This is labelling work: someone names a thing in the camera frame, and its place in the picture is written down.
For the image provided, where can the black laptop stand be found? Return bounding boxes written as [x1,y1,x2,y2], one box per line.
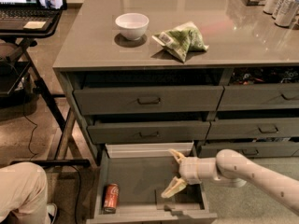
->
[0,12,91,168]

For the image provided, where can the red coke can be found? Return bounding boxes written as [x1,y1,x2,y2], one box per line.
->
[103,184,119,214]

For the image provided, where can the black smartphone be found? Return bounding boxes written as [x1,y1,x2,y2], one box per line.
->
[36,0,67,10]

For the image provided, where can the yellow sticky note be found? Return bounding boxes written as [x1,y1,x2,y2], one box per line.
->
[23,21,46,29]

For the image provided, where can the bottom right grey drawer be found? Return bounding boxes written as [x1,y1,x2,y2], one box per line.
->
[198,141,299,159]

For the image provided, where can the person's leg beige trousers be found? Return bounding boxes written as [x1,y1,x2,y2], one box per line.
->
[0,162,51,224]

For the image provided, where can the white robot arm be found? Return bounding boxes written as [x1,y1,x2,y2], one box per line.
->
[161,149,299,215]

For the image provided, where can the middle left grey drawer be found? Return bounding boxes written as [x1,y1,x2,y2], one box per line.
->
[87,120,209,144]

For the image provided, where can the middle right grey drawer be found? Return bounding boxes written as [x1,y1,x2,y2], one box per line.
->
[207,118,299,140]

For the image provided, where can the open bottom left drawer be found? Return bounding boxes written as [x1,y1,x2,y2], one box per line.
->
[86,148,217,224]

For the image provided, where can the white shoe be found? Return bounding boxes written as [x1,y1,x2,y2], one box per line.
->
[47,203,58,224]

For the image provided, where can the grey counter cabinet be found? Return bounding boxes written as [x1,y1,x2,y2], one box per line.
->
[53,0,299,156]

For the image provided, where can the white can right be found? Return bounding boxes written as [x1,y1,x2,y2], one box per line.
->
[275,0,299,27]

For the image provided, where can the top right grey drawer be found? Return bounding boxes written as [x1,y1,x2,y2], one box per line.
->
[218,83,299,111]

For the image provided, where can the white ceramic bowl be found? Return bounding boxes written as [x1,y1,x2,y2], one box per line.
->
[115,13,150,40]

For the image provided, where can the black cable on floor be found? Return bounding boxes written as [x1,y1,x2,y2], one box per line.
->
[21,93,82,224]

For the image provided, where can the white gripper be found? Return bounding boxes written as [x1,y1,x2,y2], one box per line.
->
[161,148,217,199]

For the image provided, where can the black laptop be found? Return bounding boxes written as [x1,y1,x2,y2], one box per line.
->
[0,0,61,33]

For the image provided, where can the green chip bag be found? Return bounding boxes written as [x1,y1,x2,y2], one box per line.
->
[152,21,208,63]

